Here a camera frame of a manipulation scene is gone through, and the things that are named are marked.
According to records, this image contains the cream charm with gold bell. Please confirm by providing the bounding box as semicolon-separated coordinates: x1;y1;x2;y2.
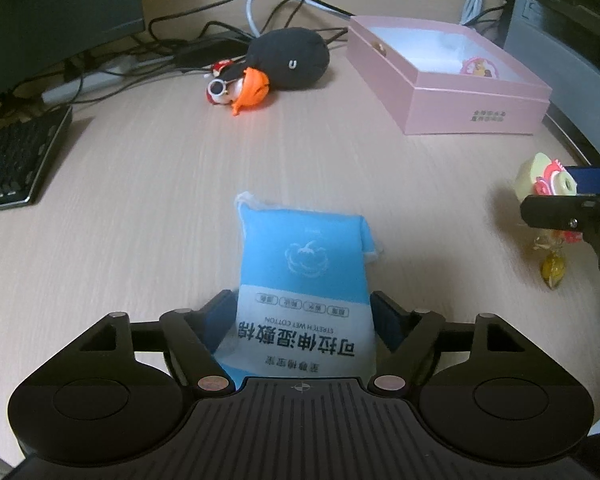
513;152;582;291

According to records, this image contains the black plush toy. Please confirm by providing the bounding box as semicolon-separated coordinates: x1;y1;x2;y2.
244;28;331;92

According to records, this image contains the white power strip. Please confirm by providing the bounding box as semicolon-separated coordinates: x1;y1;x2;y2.
41;55;137;107

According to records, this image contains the yellow cupcake toy pink rim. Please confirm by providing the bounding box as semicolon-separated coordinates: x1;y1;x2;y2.
460;57;499;81

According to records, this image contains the blue wet cotton packet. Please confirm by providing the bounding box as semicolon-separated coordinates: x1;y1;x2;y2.
212;191;382;392

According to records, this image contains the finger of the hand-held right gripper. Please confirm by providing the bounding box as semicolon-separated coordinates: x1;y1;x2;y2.
520;193;600;234
565;159;600;194

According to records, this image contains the black keyboard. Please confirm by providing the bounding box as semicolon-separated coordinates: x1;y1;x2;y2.
0;105;74;215

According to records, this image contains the orange haired figurine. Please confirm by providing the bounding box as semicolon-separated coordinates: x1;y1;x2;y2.
206;59;272;116

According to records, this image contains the black power adapter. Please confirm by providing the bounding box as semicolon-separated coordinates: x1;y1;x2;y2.
172;35;252;69

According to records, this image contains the black cable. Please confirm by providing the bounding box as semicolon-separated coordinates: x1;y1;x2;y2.
148;10;261;73

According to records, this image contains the pink cardboard box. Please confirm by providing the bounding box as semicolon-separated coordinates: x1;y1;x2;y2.
347;15;554;136

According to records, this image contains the black computer monitor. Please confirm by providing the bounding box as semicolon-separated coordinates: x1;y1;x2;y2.
0;0;146;107

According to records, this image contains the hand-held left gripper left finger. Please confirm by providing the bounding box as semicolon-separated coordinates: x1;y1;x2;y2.
80;290;238;394

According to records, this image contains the wooden desktop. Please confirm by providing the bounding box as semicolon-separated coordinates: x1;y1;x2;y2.
0;20;600;461

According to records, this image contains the computer tower case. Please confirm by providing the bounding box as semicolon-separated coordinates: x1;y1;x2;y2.
501;0;600;163

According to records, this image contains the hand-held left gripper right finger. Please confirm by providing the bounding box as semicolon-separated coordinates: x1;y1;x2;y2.
370;291;524;394

